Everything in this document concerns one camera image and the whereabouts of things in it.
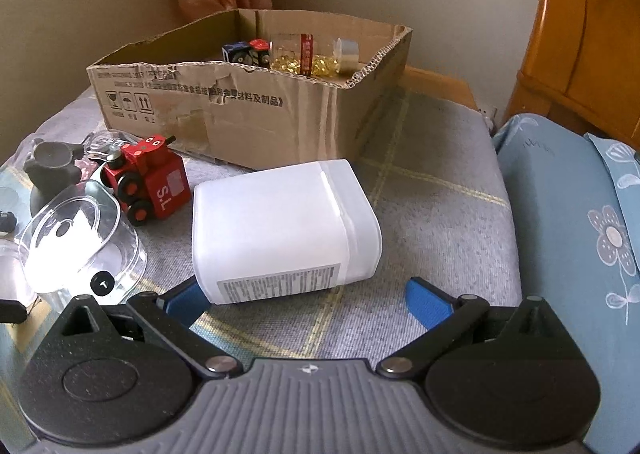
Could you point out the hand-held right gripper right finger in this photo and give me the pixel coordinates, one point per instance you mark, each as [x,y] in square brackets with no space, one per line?
[425,300]

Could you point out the clear bottle of yellow capsules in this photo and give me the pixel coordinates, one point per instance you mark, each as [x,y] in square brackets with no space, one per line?
[295,57]

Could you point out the red toy train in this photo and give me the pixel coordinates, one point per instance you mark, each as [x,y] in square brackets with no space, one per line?
[160,179]

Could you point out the clear plastic lidded container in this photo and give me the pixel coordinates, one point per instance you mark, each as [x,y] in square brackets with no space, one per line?
[75,239]

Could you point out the translucent white plastic container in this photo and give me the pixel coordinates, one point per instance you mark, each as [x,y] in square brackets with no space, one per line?
[280,224]

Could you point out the grey checked cloth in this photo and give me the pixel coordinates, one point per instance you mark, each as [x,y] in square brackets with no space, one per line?
[440,214]

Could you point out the brown cardboard box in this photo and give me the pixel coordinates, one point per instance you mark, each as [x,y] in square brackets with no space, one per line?
[250,124]

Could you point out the wooden headboard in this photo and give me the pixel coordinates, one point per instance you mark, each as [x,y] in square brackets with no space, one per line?
[590,44]

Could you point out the clear faceted plastic piece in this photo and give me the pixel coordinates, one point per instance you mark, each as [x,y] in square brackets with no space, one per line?
[102,142]

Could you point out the white wall socket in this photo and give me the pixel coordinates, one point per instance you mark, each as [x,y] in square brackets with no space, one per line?
[487,115]

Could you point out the blue toy train car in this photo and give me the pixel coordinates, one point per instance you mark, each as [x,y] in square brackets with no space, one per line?
[246,53]

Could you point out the small black knob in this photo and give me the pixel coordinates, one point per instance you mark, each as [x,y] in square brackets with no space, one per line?
[6,223]

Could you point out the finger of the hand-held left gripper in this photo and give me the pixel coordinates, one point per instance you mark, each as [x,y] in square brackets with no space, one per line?
[11,311]

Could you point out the blue floral bedsheet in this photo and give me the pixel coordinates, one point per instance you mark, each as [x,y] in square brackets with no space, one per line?
[550,214]

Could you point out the blue floral pillow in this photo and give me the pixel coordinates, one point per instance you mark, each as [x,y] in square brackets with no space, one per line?
[620,214]

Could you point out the grey animal figurine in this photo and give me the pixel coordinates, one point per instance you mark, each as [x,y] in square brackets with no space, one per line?
[50,159]

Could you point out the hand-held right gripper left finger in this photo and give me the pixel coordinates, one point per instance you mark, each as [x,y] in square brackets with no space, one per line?
[185,303]

